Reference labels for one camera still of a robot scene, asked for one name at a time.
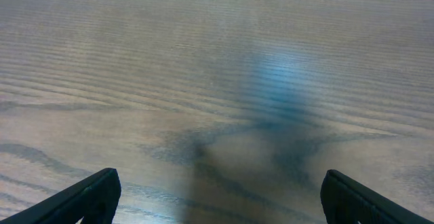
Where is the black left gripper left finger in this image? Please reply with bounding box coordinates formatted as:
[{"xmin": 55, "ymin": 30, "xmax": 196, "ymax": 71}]
[{"xmin": 1, "ymin": 168, "xmax": 121, "ymax": 224}]

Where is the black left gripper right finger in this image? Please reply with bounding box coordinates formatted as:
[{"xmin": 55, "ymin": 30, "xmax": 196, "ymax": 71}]
[{"xmin": 320, "ymin": 170, "xmax": 433, "ymax": 224}]

